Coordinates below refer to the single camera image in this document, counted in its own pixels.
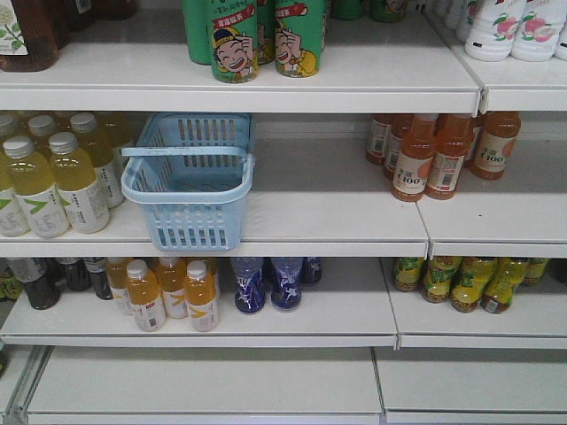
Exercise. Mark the light blue plastic basket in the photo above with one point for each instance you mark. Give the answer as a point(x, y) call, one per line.
point(190, 173)

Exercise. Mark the blue sports drink bottle right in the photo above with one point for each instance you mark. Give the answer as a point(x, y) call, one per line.
point(311, 271)

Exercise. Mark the blue sports drink bottle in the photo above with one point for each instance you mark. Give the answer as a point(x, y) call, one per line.
point(249, 289)
point(286, 292)
point(311, 271)

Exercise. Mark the blue sports drink bottle left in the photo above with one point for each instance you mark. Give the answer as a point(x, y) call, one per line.
point(249, 289)

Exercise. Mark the blue sports drink bottle middle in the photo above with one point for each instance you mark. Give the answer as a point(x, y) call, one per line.
point(286, 292)

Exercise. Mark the white store shelf unit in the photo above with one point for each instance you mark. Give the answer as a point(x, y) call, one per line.
point(356, 351)

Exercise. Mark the orange vitamin drink bottle right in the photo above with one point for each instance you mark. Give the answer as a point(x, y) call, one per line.
point(201, 297)

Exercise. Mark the orange vitamin drink bottle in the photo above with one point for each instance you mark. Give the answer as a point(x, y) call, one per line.
point(171, 272)
point(145, 297)
point(201, 297)

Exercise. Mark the orange vitamin drink bottle middle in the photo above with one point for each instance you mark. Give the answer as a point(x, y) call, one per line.
point(171, 272)

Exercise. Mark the orange juice bottle front left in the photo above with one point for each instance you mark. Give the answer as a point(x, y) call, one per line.
point(415, 158)

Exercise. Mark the orange juice bottle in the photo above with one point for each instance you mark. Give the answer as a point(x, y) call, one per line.
point(497, 141)
point(452, 144)
point(415, 158)

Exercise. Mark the yellow lemon tea bottle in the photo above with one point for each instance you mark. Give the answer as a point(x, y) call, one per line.
point(438, 277)
point(498, 293)
point(407, 272)
point(474, 275)

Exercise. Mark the orange vitamin drink bottle left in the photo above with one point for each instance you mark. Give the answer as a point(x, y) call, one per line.
point(145, 297)

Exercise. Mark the orange juice bottle front right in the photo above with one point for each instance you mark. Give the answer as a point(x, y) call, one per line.
point(452, 144)

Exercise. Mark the green cartoon drink can right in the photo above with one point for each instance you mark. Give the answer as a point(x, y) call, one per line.
point(299, 37)

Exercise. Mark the green cartoon drink can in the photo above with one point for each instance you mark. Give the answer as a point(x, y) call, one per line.
point(233, 40)
point(299, 37)

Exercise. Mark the pale yellow drink bottle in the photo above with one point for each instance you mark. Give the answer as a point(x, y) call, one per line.
point(78, 187)

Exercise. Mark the green cartoon drink can left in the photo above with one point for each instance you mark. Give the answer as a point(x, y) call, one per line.
point(233, 40)

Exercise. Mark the white peach drink bottle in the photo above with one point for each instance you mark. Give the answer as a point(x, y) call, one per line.
point(494, 26)

